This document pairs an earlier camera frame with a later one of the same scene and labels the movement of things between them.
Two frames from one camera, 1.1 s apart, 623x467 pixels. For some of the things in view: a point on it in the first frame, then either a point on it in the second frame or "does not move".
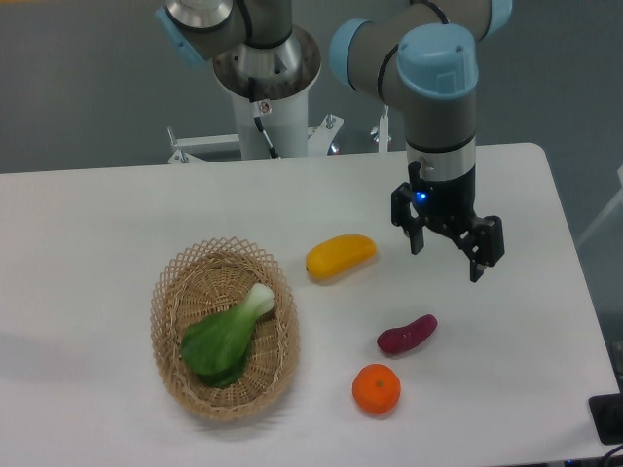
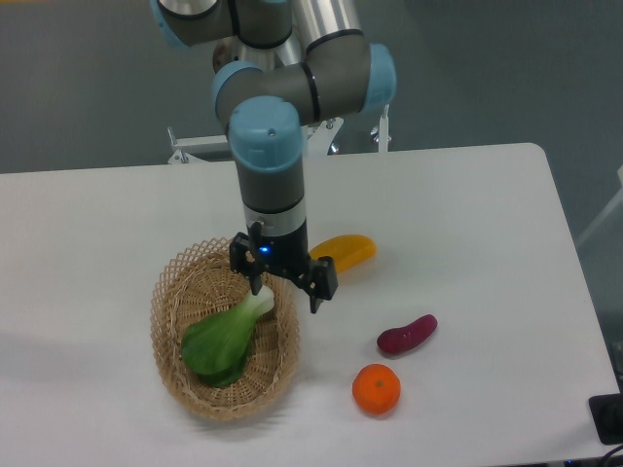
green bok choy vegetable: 214,347 does not move
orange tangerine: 376,388 does not move
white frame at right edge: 605,210 does not move
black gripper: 448,203 → 287,255
